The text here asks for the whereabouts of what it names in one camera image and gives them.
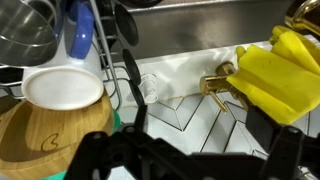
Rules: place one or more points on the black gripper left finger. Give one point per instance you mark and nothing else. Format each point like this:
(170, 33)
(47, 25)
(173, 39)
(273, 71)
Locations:
(110, 156)

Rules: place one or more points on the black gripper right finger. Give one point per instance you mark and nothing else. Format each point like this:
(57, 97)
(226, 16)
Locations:
(290, 153)

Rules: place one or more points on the yellow rubber gloves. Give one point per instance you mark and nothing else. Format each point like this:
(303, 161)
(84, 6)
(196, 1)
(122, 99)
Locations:
(276, 83)

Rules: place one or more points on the wooden bowl with heart mark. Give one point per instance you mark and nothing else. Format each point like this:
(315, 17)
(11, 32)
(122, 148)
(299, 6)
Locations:
(33, 140)

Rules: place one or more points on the gold spring neck faucet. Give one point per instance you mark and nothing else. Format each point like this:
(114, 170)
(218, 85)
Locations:
(301, 16)

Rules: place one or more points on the dark steel sink basin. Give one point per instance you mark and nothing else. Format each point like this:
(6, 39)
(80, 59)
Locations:
(200, 30)

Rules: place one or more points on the stainless steel pot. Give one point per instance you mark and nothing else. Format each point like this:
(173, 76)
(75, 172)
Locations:
(23, 30)

